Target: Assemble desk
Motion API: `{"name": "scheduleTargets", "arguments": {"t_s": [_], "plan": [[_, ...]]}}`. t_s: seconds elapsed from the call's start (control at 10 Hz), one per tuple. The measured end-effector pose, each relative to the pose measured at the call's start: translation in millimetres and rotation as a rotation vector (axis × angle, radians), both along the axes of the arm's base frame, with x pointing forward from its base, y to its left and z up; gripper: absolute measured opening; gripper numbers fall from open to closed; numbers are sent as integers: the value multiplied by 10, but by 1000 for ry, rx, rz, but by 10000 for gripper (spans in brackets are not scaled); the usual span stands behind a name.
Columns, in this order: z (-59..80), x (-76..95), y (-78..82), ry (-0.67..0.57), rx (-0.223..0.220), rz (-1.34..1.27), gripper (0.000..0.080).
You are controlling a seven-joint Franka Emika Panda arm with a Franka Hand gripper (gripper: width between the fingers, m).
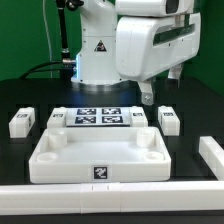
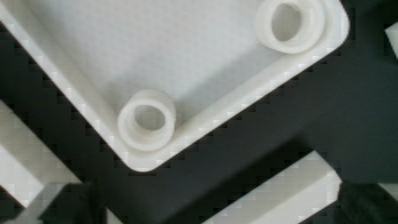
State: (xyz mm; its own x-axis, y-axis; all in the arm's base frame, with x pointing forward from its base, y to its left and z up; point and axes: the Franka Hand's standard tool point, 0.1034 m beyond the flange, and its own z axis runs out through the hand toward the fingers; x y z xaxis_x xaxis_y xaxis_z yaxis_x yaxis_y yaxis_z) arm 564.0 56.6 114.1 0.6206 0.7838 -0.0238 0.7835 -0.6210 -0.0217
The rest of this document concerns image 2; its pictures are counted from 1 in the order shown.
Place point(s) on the white desk top tray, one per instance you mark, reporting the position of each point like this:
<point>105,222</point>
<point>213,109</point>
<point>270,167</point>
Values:
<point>213,50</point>

